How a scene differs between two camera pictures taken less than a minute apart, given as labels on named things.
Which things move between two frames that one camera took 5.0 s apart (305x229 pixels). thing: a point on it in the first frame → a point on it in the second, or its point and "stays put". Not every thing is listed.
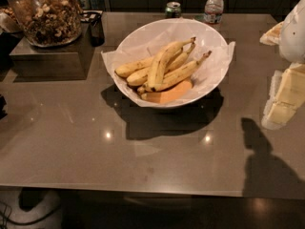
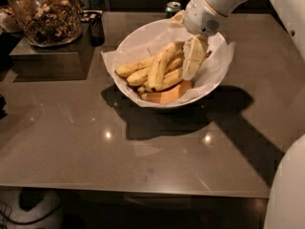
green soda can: [172, 10] stays put
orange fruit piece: [168, 94] stays put
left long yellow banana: [125, 70] stays put
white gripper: [294, 32] → [199, 15]
